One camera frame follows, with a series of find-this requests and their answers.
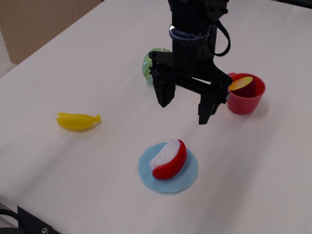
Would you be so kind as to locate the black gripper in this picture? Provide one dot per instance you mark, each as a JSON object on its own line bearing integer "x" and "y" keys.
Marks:
{"x": 191, "y": 65}

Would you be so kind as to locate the red plastic cup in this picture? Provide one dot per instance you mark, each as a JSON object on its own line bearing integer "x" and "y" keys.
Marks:
{"x": 244, "y": 105}

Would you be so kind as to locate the red and white toy sushi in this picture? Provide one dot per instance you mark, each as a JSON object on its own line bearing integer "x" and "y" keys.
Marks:
{"x": 169, "y": 161}

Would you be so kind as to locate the yellow toy banana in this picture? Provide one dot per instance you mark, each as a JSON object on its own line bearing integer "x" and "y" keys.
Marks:
{"x": 77, "y": 121}

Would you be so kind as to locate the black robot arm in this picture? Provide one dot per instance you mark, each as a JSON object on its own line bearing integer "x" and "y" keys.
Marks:
{"x": 193, "y": 20}

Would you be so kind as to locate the light blue plastic plate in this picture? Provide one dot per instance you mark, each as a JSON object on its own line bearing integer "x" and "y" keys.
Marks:
{"x": 180, "y": 182}

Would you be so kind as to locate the black corner bracket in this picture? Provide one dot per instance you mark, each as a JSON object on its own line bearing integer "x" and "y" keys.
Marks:
{"x": 35, "y": 225}

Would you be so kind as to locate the green toy cabbage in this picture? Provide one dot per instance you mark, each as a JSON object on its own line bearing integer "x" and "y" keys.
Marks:
{"x": 147, "y": 63}

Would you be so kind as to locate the purple yellow toy sweet potato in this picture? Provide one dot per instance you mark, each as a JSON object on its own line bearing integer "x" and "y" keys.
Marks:
{"x": 244, "y": 87}

